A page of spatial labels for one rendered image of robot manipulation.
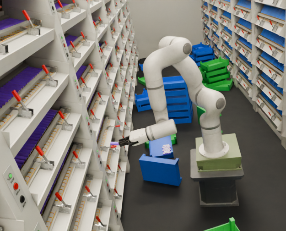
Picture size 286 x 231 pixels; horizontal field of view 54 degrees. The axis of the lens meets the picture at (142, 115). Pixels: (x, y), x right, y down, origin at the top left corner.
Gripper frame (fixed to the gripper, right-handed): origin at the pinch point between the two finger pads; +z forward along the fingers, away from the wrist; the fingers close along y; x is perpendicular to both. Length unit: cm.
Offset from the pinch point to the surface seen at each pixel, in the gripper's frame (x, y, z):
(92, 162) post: -2.9, 16.6, 14.8
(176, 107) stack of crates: 49, -124, -30
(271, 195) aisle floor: 76, -6, -75
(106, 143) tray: 7.8, -18.5, 15.7
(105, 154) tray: 8.2, -6.2, 14.9
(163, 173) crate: 55, -33, -9
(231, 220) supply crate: 30, 45, -44
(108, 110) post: 0, -53, 15
